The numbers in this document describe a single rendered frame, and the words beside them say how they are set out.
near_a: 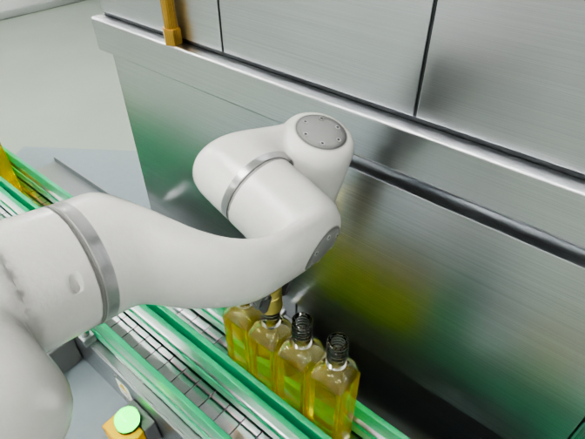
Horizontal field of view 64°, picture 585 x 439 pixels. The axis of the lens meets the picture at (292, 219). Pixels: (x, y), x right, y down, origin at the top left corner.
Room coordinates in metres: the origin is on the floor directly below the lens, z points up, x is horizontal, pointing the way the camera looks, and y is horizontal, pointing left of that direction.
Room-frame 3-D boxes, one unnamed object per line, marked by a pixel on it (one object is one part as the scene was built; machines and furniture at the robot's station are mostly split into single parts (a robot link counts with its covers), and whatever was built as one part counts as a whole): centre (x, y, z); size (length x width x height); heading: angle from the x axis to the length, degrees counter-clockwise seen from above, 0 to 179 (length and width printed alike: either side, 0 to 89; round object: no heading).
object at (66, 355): (0.60, 0.52, 0.79); 0.08 x 0.08 x 0.08; 50
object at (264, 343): (0.44, 0.03, 0.99); 0.06 x 0.06 x 0.21; 50
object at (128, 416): (0.42, 0.30, 0.84); 0.04 x 0.04 x 0.03
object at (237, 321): (0.48, 0.07, 0.99); 0.06 x 0.06 x 0.21; 50
